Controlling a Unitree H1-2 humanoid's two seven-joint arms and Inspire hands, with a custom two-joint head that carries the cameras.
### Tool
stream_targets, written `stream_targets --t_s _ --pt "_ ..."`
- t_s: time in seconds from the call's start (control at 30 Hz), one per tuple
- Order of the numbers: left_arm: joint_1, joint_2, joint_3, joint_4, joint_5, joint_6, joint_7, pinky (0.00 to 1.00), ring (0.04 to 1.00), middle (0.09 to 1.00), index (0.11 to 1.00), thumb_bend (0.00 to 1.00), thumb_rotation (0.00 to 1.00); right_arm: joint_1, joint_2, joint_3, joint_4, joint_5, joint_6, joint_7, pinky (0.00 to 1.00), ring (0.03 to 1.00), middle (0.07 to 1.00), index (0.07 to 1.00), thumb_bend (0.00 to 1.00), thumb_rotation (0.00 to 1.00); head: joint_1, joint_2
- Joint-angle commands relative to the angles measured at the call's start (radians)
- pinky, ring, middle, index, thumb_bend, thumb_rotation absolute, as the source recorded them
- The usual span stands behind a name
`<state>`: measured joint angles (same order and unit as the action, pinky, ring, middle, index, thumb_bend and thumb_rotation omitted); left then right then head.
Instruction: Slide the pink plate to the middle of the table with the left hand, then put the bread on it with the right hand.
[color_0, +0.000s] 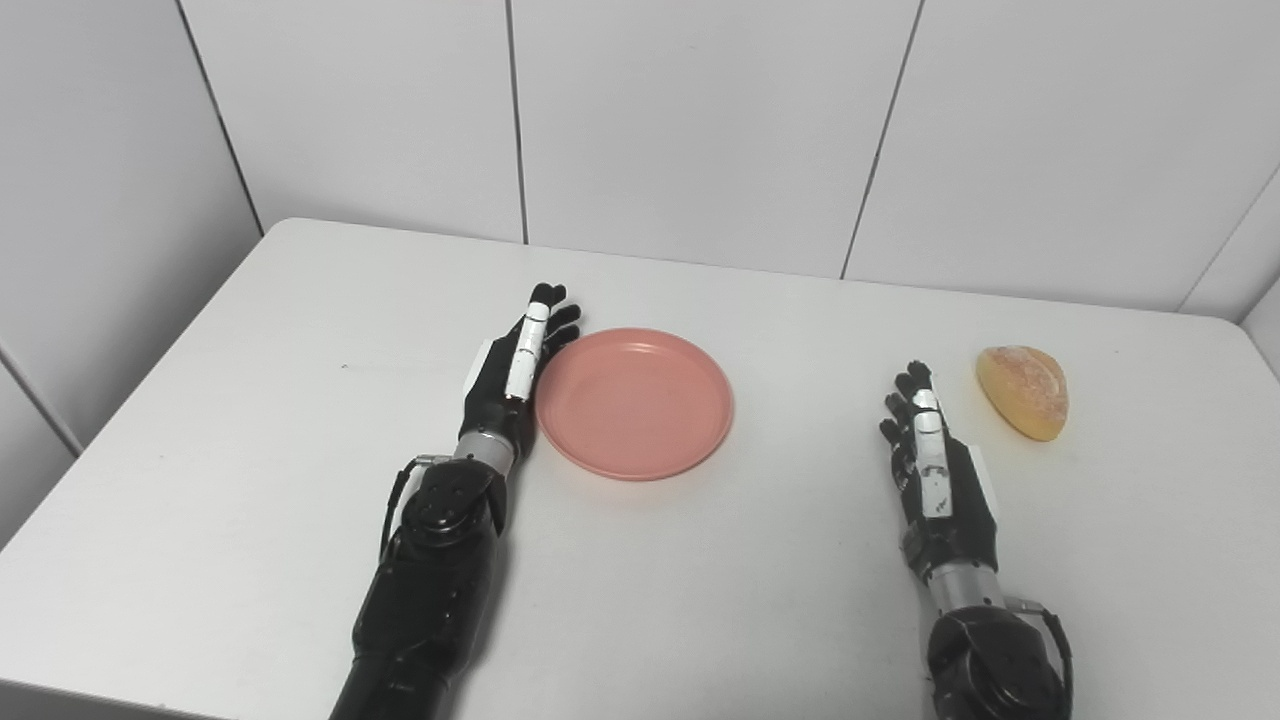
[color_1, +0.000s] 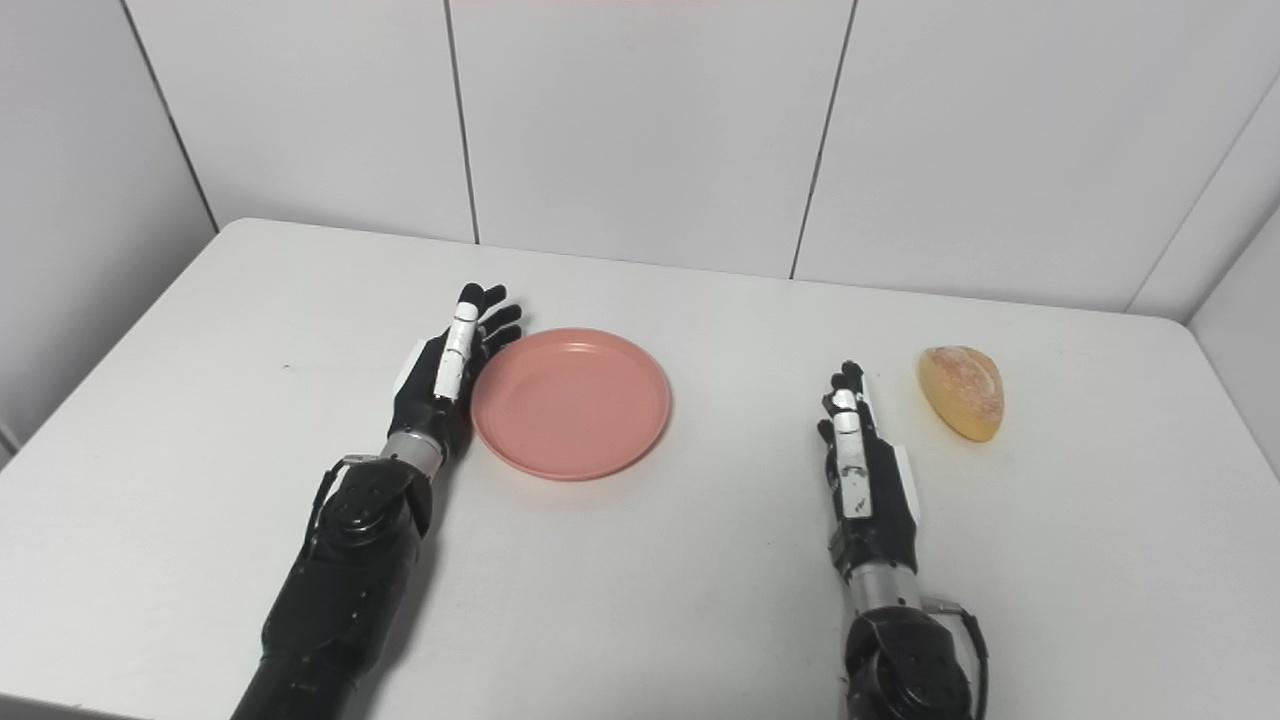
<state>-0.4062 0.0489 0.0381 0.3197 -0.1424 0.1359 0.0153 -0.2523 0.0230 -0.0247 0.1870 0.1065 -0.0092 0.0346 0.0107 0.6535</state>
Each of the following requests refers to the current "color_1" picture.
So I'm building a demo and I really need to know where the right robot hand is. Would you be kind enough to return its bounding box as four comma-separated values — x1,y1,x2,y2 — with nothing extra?
817,361,923,584

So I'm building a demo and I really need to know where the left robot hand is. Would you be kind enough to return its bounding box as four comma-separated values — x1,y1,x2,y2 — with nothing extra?
388,282,524,466

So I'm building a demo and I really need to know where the pink plate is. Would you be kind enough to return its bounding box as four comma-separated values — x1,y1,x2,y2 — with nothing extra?
470,327,672,483

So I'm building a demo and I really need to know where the golden bread roll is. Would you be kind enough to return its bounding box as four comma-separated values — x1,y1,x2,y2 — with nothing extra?
918,345,1005,444

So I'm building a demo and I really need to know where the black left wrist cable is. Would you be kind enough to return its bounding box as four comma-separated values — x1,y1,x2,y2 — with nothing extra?
305,455,379,541

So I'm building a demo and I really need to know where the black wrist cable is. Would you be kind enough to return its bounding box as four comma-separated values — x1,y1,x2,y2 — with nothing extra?
305,455,379,541
922,597,993,720

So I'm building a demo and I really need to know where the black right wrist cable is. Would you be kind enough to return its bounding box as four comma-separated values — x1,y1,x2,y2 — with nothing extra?
922,597,993,720

